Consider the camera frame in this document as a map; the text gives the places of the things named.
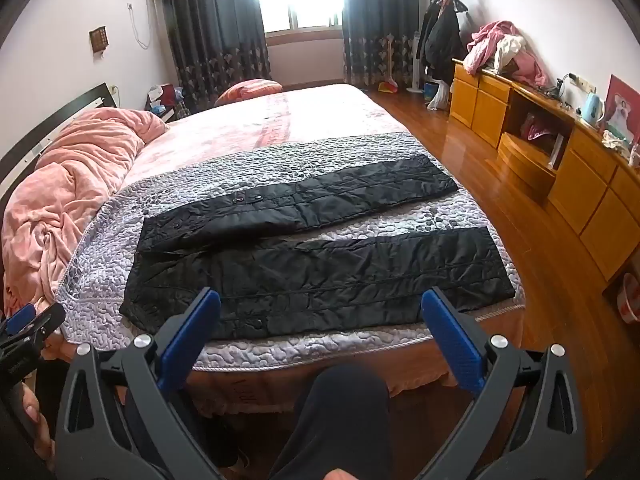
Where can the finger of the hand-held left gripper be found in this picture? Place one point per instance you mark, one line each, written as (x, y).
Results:
(49, 317)
(20, 316)

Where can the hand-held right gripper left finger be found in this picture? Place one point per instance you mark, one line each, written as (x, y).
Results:
(192, 330)

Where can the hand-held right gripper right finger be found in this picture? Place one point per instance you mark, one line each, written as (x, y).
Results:
(450, 330)

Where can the black pants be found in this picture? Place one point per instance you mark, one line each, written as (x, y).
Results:
(325, 280)

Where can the person's left hand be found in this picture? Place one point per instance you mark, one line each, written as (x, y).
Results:
(34, 412)

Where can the orange bed skirt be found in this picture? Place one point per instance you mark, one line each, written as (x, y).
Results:
(280, 385)

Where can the pink fleece blanket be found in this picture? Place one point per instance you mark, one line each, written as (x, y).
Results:
(75, 185)

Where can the person's leg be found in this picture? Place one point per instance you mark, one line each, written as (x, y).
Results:
(340, 420)

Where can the red and white basin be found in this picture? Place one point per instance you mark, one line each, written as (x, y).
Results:
(629, 300)

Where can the dark wooden headboard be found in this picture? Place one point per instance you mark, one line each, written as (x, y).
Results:
(50, 120)

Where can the long wooden cabinet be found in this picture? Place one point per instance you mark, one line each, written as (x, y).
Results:
(590, 190)

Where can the grey quilted bedspread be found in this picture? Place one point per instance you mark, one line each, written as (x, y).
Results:
(350, 152)

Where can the pink bed sheet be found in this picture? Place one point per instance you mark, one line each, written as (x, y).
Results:
(250, 125)

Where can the pink cloth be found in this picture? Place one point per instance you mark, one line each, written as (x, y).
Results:
(535, 127)

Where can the cluttered nightstand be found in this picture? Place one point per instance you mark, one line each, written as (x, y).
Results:
(167, 102)

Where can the white plastic bag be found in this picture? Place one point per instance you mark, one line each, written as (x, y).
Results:
(439, 97)

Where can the blue bucket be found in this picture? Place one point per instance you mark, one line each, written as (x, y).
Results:
(429, 91)

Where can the white crumpled cloth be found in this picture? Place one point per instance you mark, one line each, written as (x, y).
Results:
(616, 141)

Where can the broom with dustpan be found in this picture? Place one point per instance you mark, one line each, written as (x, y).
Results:
(387, 86)

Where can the light blue kettle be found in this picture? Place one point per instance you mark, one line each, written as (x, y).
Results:
(592, 110)

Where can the white tower fan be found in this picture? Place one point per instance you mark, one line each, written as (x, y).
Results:
(416, 60)

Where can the white power strip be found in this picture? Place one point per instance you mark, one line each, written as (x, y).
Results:
(580, 80)

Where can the white garment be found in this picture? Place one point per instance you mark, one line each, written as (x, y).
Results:
(510, 50)

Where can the pile of pink clothes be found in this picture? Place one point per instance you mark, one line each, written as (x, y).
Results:
(487, 42)

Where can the dark patterned curtain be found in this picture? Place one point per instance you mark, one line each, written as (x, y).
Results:
(210, 25)
(380, 20)

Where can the brown wall plaque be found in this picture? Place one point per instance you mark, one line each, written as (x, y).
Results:
(98, 39)

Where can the red picture frame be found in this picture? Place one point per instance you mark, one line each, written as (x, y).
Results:
(622, 105)

